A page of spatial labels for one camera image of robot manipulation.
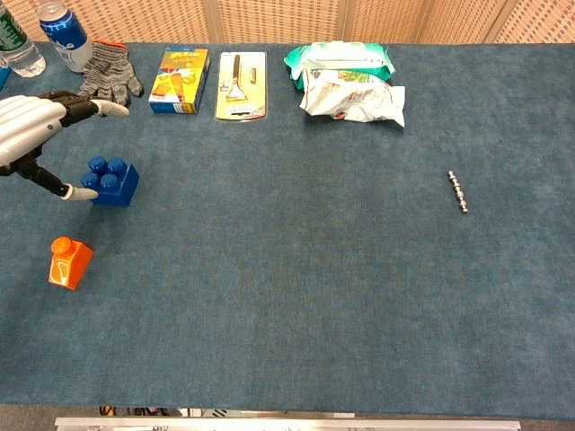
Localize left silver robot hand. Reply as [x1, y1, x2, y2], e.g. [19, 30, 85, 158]
[0, 89, 130, 202]

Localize blue felt table cloth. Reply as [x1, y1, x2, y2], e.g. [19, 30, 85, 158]
[0, 41, 575, 421]

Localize aluminium profile rail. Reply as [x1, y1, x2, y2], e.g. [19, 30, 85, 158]
[54, 416, 522, 431]

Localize green wet wipes pack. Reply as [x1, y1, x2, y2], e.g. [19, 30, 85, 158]
[283, 40, 396, 93]

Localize yellow snack box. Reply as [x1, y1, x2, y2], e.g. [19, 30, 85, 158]
[148, 47, 211, 115]

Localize woven wicker folding screen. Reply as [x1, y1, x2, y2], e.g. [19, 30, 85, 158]
[0, 0, 575, 45]

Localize blue toy block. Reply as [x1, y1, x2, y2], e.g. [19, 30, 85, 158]
[80, 155, 140, 207]

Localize clear plastic water bottle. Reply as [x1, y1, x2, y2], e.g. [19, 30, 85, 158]
[0, 0, 47, 77]

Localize razor in yellow blister pack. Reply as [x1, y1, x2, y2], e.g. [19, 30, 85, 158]
[215, 50, 269, 121]

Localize grey knit work glove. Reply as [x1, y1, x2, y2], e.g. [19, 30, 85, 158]
[78, 39, 145, 103]

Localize orange toy block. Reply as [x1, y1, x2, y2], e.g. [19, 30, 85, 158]
[48, 236, 95, 292]

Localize small metal beaded rod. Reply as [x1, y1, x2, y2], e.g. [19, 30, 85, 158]
[447, 170, 471, 216]

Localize white crumpled snack bag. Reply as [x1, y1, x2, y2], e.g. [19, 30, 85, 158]
[299, 66, 406, 128]

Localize blue drink can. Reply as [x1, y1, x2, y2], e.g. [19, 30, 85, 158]
[38, 1, 94, 74]

